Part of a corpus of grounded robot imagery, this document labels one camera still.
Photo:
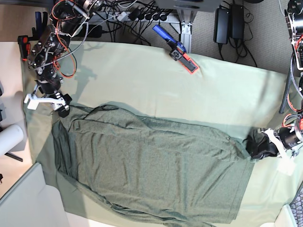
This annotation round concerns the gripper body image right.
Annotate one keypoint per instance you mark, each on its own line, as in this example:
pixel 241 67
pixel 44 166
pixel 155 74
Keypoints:
pixel 286 139

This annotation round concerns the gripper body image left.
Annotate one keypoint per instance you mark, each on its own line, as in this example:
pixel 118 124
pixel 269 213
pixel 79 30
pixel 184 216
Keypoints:
pixel 55 100

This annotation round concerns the green T-shirt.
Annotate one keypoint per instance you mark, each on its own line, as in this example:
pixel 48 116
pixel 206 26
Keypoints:
pixel 152 170

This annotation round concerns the light green table cloth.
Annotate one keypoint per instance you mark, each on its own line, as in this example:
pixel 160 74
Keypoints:
pixel 146 81

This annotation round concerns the white cylinder roll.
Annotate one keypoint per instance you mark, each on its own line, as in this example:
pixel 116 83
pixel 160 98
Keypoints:
pixel 10 137

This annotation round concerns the blue orange clamp left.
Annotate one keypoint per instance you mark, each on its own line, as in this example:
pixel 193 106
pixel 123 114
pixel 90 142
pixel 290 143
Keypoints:
pixel 41 20

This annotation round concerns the blue orange clamp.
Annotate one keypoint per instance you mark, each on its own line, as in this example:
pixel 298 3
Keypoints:
pixel 178 51
pixel 41 20

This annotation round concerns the black power brick floor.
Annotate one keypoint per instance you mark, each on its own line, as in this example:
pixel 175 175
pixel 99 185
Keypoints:
pixel 93 31

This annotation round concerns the power strip with plugs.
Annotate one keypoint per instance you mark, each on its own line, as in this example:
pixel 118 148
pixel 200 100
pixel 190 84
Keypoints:
pixel 138 15

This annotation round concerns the blue orange clamp centre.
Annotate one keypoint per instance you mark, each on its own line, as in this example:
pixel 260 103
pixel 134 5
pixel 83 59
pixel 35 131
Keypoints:
pixel 178 51

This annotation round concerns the black power adapter left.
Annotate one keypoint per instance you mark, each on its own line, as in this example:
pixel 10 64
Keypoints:
pixel 221 26

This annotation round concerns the black power adapter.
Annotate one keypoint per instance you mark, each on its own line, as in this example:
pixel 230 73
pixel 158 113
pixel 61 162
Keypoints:
pixel 237 21
pixel 221 26

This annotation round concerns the black power adapter right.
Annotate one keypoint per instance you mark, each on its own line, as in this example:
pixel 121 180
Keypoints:
pixel 237 21

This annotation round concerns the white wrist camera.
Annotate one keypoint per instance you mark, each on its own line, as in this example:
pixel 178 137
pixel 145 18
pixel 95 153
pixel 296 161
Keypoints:
pixel 286 166
pixel 32 101

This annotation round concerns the aluminium frame post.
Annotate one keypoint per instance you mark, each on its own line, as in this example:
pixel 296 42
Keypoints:
pixel 186 18

